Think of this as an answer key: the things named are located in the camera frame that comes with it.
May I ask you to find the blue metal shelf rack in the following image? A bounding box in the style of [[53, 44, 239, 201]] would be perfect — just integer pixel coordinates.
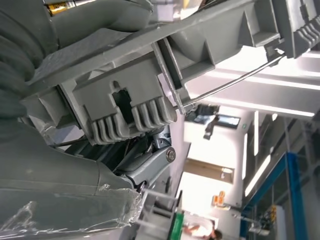
[[239, 151, 320, 240]]

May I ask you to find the green plastic crate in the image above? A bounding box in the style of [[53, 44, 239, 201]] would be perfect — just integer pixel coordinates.
[[168, 211, 185, 240]]

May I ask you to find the person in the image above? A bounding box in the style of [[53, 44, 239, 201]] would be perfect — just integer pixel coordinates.
[[183, 221, 223, 240]]

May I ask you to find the white ceiling light strip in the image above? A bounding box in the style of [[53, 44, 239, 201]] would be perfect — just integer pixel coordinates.
[[253, 110, 260, 157], [241, 132, 248, 181], [244, 154, 272, 198]]

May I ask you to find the orange wall sign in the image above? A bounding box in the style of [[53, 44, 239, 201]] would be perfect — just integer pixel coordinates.
[[211, 191, 226, 208]]

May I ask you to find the black wall screen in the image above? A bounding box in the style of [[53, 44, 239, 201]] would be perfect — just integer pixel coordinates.
[[186, 103, 242, 131]]

